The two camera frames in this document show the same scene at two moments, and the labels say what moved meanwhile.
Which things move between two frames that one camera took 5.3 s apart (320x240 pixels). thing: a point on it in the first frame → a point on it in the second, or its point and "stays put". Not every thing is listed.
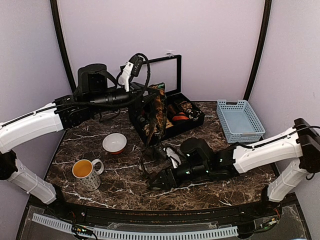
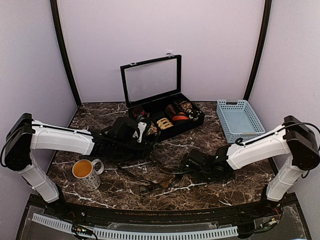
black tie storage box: (163, 109) stays put
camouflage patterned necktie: (155, 125) → (160, 178)
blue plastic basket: (239, 123) stays put
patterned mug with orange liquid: (85, 170) stays put
